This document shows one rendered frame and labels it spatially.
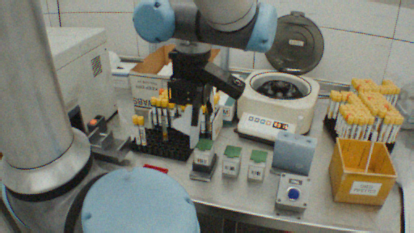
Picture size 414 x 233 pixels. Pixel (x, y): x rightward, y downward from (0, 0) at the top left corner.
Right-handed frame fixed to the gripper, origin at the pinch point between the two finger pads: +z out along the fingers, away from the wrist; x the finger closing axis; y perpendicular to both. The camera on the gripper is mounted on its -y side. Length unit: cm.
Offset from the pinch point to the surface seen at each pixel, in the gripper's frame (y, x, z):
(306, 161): -25.2, -2.8, 6.6
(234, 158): -7.8, 0.9, 5.9
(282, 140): -18.6, -4.0, 2.1
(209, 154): -1.9, 2.0, 5.0
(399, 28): -58, -55, -18
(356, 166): -40.0, -8.5, 10.3
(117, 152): 21.9, 5.6, 7.0
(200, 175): -0.2, 4.3, 10.5
